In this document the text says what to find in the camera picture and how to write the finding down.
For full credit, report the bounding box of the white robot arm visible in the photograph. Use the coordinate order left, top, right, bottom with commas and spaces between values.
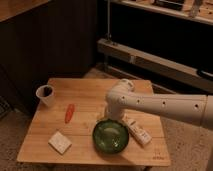
105, 79, 213, 130

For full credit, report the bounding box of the white paper cup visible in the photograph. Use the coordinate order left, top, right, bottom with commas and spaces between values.
36, 85, 54, 107

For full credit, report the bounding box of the orange carrot toy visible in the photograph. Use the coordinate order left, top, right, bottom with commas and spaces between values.
65, 104, 75, 123

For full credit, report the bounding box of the white rectangular sponge block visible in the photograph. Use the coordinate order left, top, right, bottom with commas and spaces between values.
48, 131, 72, 155

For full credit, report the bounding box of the long wooden bench beam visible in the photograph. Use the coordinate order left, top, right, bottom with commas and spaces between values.
97, 38, 213, 93

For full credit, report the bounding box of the wooden shelf with items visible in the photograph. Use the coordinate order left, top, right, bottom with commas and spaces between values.
112, 0, 213, 26

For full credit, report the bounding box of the green ceramic bowl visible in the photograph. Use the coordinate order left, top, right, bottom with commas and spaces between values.
92, 119, 129, 154

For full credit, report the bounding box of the metal vertical pole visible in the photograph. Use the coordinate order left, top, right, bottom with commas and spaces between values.
107, 0, 111, 41

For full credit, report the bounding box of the wooden table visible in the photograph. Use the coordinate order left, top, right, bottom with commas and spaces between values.
17, 78, 171, 166

